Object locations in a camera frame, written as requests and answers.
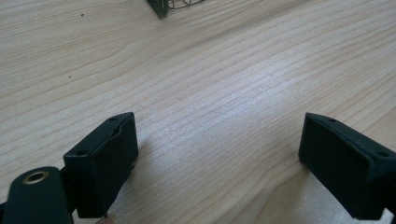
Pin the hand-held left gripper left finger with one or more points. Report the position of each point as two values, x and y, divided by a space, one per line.
102 168

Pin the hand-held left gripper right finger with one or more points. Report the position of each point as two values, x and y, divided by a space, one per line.
345 171

